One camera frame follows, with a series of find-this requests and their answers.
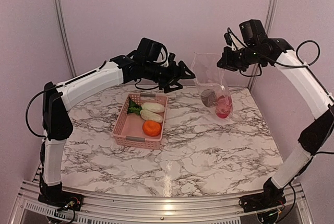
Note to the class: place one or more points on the pink plastic basket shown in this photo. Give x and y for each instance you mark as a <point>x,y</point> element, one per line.
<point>128,130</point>

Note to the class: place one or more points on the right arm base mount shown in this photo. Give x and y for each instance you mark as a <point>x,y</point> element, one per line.
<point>269,198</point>

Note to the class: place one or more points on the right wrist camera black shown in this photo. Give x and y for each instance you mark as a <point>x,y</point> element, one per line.
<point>253,32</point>

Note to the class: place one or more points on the red pepper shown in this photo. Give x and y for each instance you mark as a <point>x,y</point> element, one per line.
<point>224,103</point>
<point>222,114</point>

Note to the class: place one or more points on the clear zip top bag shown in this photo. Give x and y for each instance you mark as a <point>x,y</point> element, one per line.
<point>209,76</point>

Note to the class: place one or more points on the white cabbage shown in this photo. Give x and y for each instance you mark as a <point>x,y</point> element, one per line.
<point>151,116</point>
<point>153,107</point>

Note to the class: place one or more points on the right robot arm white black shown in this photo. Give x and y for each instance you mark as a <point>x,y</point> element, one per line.
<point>278,53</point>

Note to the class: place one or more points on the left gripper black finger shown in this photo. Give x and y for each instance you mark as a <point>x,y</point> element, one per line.
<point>171,85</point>
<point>185,72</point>

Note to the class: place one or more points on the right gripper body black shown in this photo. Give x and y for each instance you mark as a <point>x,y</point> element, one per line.
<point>248,56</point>

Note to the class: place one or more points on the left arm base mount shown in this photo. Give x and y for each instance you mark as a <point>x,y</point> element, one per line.
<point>55,196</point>

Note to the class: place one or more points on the left aluminium corner post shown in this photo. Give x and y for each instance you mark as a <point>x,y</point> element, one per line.
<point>64,38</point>

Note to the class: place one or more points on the white cabbage lower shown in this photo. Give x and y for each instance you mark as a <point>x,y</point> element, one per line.
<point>151,116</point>

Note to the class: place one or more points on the dark purple pepper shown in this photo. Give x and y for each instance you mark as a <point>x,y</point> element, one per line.
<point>208,98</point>

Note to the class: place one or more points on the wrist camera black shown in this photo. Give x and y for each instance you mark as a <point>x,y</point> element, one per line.
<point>253,32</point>
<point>153,52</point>

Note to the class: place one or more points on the aluminium front rail frame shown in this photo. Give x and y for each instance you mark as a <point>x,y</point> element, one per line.
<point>112,208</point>

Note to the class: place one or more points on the red pepper front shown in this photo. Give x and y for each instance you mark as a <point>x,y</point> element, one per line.
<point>222,114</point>

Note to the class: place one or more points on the orange pepper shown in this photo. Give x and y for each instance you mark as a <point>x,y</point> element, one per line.
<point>151,128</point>

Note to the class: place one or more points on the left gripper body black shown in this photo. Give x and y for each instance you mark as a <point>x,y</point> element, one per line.
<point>163,75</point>

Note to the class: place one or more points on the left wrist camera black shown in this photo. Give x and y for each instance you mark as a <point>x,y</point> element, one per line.
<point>153,52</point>

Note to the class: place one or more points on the white cabbage upper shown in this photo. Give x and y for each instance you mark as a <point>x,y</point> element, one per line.
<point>153,107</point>

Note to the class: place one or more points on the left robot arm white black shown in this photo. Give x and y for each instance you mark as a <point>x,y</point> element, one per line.
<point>59,99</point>

